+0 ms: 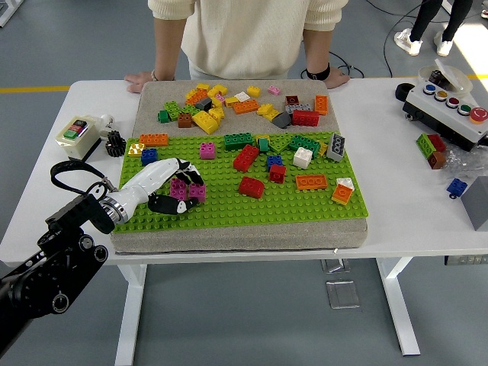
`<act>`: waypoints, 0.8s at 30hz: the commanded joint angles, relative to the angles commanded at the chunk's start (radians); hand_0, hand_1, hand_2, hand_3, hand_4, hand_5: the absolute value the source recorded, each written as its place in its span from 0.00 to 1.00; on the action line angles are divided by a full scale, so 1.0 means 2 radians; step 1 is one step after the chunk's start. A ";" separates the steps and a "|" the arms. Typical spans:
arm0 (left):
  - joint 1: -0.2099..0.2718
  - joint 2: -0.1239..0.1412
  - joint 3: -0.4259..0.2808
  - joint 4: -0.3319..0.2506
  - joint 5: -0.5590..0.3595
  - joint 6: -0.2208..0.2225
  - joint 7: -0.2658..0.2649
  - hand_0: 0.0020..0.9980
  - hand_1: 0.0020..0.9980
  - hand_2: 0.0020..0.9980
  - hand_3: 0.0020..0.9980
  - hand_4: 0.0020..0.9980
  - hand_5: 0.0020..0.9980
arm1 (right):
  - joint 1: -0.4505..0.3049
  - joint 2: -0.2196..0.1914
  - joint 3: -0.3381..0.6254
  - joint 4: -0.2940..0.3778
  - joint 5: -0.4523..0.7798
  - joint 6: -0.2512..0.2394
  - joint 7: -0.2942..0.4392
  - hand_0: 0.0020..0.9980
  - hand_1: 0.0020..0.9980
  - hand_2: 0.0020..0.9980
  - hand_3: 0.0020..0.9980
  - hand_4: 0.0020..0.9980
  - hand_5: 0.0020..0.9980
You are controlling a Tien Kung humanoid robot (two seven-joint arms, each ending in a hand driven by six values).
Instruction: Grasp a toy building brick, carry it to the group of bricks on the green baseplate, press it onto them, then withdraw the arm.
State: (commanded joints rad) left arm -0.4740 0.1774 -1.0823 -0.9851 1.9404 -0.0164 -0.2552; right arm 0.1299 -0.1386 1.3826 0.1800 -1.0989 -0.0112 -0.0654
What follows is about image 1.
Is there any person's right hand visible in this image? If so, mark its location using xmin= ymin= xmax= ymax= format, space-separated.
xmin=124 ymin=71 xmax=154 ymax=94

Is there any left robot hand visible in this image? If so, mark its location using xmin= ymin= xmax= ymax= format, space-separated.
xmin=116 ymin=157 xmax=205 ymax=220

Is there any person's left hand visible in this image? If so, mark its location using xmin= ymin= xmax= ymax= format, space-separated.
xmin=324 ymin=67 xmax=351 ymax=89

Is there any grey brick with black holes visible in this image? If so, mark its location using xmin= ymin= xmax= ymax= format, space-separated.
xmin=326 ymin=132 xmax=348 ymax=163

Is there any dark green 2x4 brick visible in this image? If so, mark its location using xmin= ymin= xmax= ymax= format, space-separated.
xmin=223 ymin=132 xmax=255 ymax=151
xmin=288 ymin=135 xmax=321 ymax=156

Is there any white 2x2 brick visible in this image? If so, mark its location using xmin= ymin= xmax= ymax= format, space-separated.
xmin=292 ymin=146 xmax=313 ymax=169

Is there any red 2x4 brick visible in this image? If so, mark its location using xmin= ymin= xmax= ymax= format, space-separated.
xmin=232 ymin=143 xmax=260 ymax=173
xmin=292 ymin=110 xmax=320 ymax=127

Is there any red sloped brick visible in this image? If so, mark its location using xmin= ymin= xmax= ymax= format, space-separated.
xmin=238 ymin=175 xmax=265 ymax=199

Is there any red 2x2 brick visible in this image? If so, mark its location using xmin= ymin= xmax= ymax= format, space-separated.
xmin=268 ymin=163 xmax=287 ymax=184

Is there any lime green 2x4 brick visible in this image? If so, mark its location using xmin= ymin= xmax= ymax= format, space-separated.
xmin=163 ymin=100 xmax=188 ymax=121

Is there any dark grey sloped brick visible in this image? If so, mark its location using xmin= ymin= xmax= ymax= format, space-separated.
xmin=272 ymin=111 xmax=294 ymax=129

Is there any large yellow sloped brick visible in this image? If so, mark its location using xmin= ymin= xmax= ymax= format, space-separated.
xmin=192 ymin=110 xmax=222 ymax=134

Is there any green baseplate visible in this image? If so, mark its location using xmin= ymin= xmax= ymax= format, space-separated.
xmin=113 ymin=131 xmax=370 ymax=234

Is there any orange sloped brick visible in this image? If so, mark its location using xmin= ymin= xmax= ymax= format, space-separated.
xmin=329 ymin=184 xmax=352 ymax=207

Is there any black smartwatch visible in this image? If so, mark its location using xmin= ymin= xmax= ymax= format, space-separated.
xmin=305 ymin=63 xmax=332 ymax=81

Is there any black gear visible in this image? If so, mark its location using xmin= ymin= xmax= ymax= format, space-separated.
xmin=104 ymin=130 xmax=127 ymax=157

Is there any white bulb-shaped part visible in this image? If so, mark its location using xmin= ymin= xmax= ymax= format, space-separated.
xmin=99 ymin=113 xmax=116 ymax=138

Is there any black tape roll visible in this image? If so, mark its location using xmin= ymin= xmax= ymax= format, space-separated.
xmin=395 ymin=82 xmax=417 ymax=104

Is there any white shoe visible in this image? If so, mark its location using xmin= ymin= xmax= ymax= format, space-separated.
xmin=393 ymin=27 xmax=424 ymax=57
xmin=434 ymin=29 xmax=455 ymax=57

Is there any lime green flat plate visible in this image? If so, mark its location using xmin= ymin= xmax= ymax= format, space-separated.
xmin=268 ymin=134 xmax=294 ymax=153

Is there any small black device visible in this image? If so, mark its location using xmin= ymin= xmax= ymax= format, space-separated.
xmin=429 ymin=69 xmax=450 ymax=87

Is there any person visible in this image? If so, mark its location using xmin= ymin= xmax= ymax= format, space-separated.
xmin=147 ymin=0 xmax=350 ymax=81
xmin=409 ymin=0 xmax=474 ymax=43

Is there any white button control box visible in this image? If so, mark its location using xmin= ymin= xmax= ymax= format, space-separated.
xmin=403 ymin=81 xmax=488 ymax=153

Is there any grey-brown mat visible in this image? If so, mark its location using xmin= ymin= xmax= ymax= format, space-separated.
xmin=110 ymin=79 xmax=371 ymax=255

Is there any clear round container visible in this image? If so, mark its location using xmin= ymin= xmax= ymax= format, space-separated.
xmin=418 ymin=58 xmax=474 ymax=95

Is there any white table leg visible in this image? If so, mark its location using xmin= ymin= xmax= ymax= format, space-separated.
xmin=114 ymin=264 xmax=149 ymax=366
xmin=375 ymin=258 xmax=422 ymax=358

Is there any clear plastic bag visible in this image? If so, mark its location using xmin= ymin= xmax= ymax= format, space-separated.
xmin=441 ymin=146 xmax=488 ymax=182

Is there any small clear plastic box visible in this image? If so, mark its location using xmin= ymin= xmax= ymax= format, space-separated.
xmin=321 ymin=258 xmax=346 ymax=275

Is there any grey box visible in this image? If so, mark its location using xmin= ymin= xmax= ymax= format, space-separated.
xmin=460 ymin=176 xmax=488 ymax=233

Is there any large clear plastic box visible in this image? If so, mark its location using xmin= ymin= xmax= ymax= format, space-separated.
xmin=326 ymin=281 xmax=362 ymax=310

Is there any table control panel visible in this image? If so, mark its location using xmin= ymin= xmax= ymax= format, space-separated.
xmin=444 ymin=255 xmax=488 ymax=267

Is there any black floor cable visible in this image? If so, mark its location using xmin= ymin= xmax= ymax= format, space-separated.
xmin=300 ymin=51 xmax=368 ymax=80
xmin=382 ymin=0 xmax=434 ymax=78

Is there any cream switch box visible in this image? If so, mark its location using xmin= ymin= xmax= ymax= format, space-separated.
xmin=55 ymin=115 xmax=103 ymax=162

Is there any white furniture frame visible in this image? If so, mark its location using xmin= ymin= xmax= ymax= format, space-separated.
xmin=0 ymin=0 xmax=19 ymax=28

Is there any blue brick keychain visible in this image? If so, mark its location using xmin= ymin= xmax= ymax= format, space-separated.
xmin=446 ymin=178 xmax=469 ymax=200

